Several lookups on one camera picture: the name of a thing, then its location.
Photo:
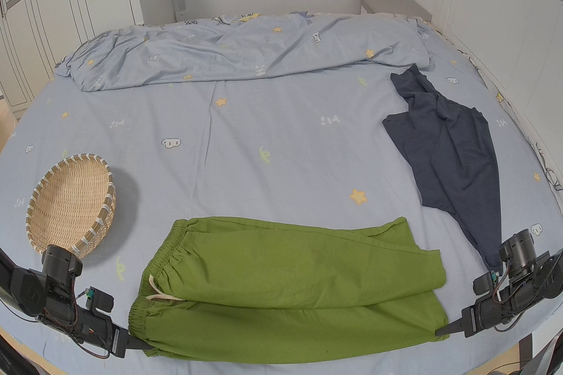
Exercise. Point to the grey bedside table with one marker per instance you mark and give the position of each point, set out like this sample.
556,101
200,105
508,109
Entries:
387,4

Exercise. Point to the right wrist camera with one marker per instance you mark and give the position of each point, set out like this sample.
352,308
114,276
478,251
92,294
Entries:
484,284

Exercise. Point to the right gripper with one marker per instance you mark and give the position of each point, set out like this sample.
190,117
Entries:
484,314

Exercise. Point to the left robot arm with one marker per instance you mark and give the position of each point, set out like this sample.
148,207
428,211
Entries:
30,289

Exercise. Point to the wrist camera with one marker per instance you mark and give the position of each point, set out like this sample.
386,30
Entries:
484,284
101,300

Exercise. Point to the green shorts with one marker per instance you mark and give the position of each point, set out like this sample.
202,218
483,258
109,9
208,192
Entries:
286,276

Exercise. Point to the round woven basket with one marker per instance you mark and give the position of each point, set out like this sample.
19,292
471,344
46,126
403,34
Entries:
66,202

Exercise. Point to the bed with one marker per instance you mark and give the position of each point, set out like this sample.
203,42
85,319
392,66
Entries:
286,144

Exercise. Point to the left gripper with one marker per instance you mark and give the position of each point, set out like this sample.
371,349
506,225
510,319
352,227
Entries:
99,331

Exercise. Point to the dark blue garment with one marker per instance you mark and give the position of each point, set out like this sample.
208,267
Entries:
466,162

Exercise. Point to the pale blue quilt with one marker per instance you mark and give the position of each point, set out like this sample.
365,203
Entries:
264,48

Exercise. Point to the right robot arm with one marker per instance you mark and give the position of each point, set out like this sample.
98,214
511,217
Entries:
528,272

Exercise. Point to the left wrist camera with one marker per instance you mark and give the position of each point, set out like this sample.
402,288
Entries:
101,300

